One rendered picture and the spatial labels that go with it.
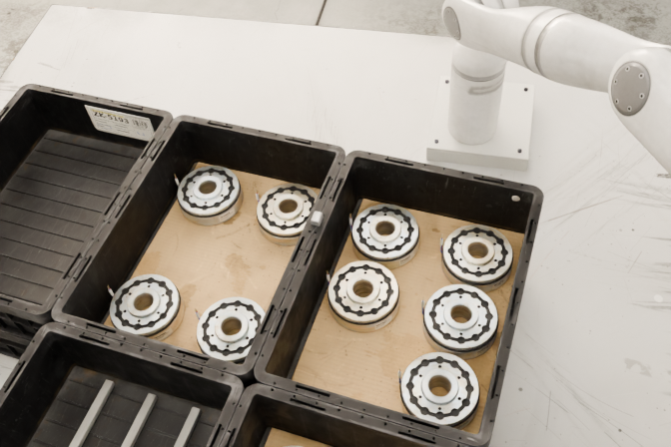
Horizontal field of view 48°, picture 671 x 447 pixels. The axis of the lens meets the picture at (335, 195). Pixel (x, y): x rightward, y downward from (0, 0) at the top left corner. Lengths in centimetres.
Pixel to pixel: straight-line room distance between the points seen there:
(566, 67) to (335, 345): 49
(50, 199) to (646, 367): 100
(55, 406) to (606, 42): 88
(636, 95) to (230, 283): 64
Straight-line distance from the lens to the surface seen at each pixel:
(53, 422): 114
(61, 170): 140
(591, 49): 100
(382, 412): 93
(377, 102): 156
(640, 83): 87
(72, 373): 116
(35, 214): 136
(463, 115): 137
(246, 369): 97
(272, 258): 117
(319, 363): 107
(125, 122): 134
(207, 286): 117
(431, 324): 106
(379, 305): 107
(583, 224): 138
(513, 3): 122
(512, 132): 145
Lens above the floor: 179
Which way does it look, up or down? 51 degrees down
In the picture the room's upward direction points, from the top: 7 degrees counter-clockwise
